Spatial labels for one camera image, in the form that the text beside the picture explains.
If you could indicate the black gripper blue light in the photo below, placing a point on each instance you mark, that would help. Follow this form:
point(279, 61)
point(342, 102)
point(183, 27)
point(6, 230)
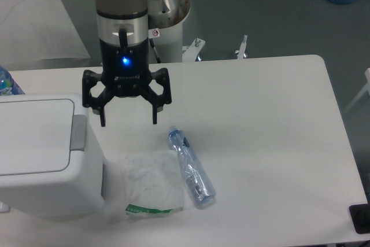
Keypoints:
point(122, 69)

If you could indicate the white trash can grey button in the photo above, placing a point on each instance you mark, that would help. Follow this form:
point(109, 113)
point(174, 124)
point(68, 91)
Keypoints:
point(51, 161)

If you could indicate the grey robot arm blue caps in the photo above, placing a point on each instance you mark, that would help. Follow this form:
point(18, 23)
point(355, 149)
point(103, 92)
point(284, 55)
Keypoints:
point(128, 31)

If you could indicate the clear plastic bag green stripe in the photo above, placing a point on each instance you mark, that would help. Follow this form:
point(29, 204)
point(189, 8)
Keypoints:
point(153, 185)

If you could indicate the white cloth with lettering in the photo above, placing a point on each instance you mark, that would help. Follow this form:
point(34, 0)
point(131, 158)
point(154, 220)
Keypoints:
point(34, 30)

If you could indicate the blue labelled bottle left edge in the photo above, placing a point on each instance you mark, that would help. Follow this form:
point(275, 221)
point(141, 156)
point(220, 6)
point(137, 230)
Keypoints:
point(8, 85)

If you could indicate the crushed clear plastic bottle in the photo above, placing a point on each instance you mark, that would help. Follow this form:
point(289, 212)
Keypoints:
point(195, 177)

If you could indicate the metal clamp screw right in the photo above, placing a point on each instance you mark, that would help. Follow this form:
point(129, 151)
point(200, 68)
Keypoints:
point(241, 52)

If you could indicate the black object table corner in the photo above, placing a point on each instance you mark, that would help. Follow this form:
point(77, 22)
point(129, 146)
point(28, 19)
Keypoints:
point(360, 217)

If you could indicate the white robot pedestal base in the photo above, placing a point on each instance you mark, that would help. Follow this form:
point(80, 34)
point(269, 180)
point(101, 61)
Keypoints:
point(167, 43)

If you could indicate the white bracket with bolt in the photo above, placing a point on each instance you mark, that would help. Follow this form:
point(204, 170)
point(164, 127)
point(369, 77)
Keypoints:
point(192, 52)

